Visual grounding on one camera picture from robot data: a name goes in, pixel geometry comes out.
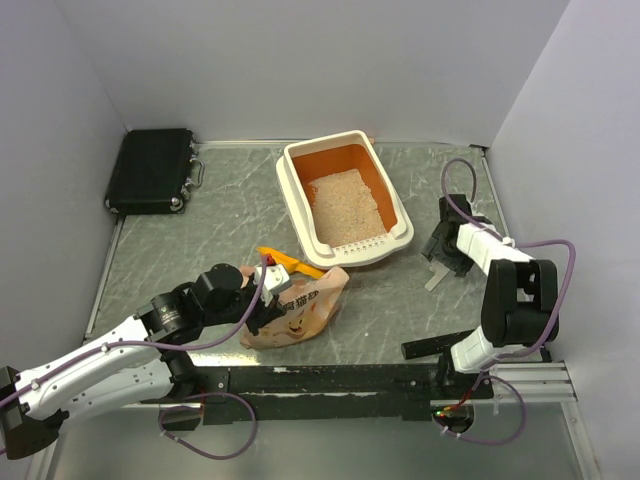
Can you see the pink cat litter bag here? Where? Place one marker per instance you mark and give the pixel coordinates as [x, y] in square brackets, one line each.
[309, 305]

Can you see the yellow plastic litter scoop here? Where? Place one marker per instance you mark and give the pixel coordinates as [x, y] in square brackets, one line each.
[290, 264]

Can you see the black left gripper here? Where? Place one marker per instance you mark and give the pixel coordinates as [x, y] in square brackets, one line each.
[265, 314]

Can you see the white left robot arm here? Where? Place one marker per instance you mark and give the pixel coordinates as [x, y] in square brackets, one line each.
[143, 359]

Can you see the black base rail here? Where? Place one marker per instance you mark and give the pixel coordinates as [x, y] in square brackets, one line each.
[405, 391]

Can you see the metal bag clip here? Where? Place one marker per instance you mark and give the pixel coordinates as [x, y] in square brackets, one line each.
[439, 272]

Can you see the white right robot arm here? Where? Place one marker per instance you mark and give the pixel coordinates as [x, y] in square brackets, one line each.
[519, 296]

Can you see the black hard case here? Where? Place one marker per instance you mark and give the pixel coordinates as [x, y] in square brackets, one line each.
[155, 172]

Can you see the clean litter granules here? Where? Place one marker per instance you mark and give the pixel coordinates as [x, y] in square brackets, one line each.
[344, 210]

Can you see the white orange litter box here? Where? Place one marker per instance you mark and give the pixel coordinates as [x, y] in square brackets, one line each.
[305, 161]

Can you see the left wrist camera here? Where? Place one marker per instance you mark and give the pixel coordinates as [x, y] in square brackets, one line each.
[272, 277]

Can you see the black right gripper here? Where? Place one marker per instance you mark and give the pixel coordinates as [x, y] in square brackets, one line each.
[433, 248]

